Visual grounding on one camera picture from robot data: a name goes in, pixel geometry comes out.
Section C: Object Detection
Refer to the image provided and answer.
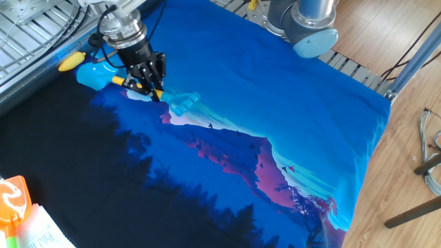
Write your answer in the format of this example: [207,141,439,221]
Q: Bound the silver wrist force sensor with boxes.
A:
[99,9,149,50]

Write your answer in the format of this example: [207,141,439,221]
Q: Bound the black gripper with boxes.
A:
[118,37,167,103]

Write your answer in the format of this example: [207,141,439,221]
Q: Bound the orange green toy shovel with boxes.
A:
[0,175,33,248]

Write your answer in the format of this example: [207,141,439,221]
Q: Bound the blue yellow toy shovel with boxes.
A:
[76,61,201,118]

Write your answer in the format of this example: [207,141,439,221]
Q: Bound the metal wire rack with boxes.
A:
[0,0,101,91]

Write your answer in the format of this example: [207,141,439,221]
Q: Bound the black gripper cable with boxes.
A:
[88,0,169,70]

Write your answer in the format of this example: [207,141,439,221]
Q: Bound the dark table leg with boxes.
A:
[413,152,441,176]
[383,195,441,230]

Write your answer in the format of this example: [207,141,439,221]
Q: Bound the printed landscape cloth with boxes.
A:
[0,0,392,248]

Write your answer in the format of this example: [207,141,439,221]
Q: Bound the yellow toy corn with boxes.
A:
[57,51,88,73]

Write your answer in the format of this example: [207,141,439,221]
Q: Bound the black floor cable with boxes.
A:
[380,11,441,83]

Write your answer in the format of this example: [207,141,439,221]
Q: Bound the white paper sheets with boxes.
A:
[0,203,77,248]

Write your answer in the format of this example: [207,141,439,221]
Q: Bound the grey wire bundle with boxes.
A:
[418,107,441,197]

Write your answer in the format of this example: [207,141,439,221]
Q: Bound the aluminium frame post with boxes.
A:
[383,21,441,103]

